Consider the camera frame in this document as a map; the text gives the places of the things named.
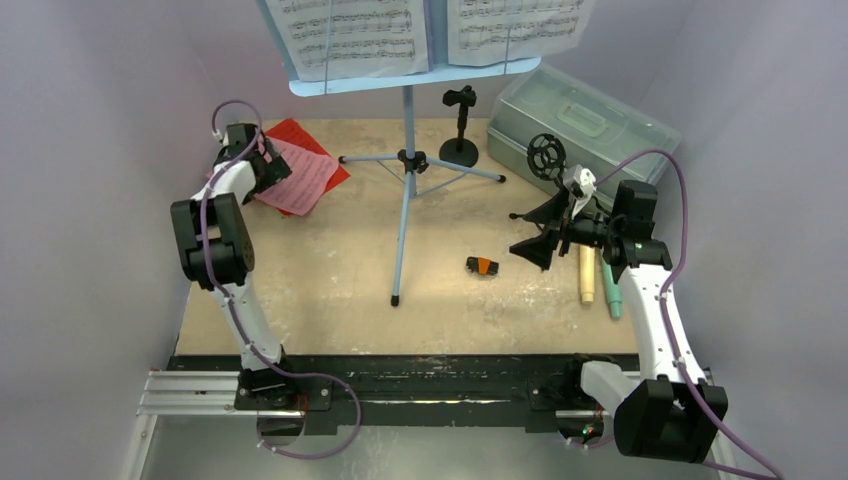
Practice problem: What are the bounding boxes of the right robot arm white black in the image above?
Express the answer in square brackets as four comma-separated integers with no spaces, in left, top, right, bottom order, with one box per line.
[509,180,728,463]

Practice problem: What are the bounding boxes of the white sheet music page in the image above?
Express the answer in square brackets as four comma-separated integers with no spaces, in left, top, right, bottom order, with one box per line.
[266,0,430,82]
[447,0,595,67]

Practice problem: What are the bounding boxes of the green translucent storage case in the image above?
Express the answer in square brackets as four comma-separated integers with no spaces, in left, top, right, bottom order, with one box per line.
[487,65,681,195]

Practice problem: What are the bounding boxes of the pink sheet music page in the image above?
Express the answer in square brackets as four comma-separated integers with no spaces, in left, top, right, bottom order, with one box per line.
[205,137,340,217]

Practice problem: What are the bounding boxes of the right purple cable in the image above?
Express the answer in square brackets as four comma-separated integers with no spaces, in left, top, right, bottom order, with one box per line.
[576,147,783,480]

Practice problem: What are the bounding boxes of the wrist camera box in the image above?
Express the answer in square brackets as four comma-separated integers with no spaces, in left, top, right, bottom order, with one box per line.
[212,127,230,147]
[562,165,596,218]

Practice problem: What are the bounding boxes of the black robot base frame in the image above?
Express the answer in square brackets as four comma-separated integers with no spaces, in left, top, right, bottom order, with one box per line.
[165,354,608,440]

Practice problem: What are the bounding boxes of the lavender sheet music page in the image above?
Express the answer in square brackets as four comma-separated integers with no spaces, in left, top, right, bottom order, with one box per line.
[423,0,435,71]

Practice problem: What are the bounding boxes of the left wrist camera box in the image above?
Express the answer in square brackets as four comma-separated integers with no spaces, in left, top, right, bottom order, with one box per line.
[212,127,230,147]

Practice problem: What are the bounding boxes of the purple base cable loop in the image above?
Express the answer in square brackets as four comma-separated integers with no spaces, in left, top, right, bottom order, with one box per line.
[255,377,364,462]

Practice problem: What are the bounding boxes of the mint green microphone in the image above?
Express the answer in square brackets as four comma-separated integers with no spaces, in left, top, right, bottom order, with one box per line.
[601,260,623,320]

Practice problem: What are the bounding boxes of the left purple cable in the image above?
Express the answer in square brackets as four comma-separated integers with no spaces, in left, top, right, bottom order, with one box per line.
[198,99,333,382]

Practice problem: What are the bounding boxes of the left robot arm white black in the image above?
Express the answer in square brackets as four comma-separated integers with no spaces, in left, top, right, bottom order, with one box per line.
[170,123,298,409]

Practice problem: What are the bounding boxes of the red sheet music page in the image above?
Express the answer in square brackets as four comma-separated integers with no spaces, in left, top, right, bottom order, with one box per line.
[258,119,350,216]

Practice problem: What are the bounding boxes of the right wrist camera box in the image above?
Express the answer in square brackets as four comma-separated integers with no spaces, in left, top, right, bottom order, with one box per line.
[562,165,596,218]

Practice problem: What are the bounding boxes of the blue music stand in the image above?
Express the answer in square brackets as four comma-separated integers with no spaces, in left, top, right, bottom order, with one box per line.
[258,1,540,306]

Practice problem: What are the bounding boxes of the black tripod shock-mount stand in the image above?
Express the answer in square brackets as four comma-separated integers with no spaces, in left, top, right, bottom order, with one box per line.
[508,133,567,220]

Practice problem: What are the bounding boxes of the black round-base mic stand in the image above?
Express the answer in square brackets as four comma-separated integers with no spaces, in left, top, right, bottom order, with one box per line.
[439,85,479,167]

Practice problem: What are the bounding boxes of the cream yellow microphone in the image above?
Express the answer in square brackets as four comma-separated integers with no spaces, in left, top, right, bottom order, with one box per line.
[579,245,595,305]

